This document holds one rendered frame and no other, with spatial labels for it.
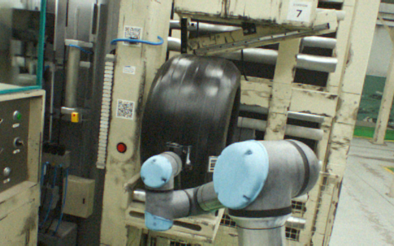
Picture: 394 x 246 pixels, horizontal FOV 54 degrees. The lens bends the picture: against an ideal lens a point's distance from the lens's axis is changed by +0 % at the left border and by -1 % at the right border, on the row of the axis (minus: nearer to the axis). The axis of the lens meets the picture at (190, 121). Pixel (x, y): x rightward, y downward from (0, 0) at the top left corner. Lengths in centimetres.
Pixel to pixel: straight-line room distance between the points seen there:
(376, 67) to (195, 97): 1049
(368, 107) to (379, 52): 149
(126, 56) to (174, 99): 33
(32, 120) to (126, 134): 36
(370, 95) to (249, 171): 1099
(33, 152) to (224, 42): 97
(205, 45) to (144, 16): 44
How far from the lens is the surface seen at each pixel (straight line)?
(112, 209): 171
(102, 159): 167
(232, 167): 69
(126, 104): 157
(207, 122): 130
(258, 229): 71
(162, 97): 134
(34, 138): 162
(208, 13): 175
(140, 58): 154
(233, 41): 186
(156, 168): 97
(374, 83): 1160
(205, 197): 103
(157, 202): 101
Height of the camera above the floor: 149
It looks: 11 degrees down
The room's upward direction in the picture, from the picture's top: 7 degrees clockwise
